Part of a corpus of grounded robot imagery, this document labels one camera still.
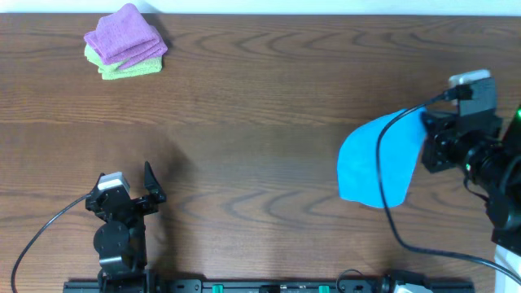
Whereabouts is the left black cable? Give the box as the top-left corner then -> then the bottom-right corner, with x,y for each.
11,193 -> 93,293

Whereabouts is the folded green cloth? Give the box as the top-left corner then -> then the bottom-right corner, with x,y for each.
84,45 -> 162,81

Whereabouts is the right black cable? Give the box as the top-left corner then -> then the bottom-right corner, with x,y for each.
374,91 -> 521,286

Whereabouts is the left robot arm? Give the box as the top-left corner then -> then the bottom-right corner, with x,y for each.
85,162 -> 167,278

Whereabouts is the blue microfiber cloth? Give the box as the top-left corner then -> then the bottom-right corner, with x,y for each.
337,108 -> 427,208

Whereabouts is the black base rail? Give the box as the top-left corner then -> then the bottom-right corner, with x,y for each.
63,279 -> 475,293

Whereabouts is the folded purple cloth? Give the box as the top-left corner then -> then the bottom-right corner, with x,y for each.
84,3 -> 167,69

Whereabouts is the black cable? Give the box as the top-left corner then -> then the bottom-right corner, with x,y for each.
11,193 -> 93,293
374,91 -> 521,286

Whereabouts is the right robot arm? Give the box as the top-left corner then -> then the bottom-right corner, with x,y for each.
421,110 -> 520,256

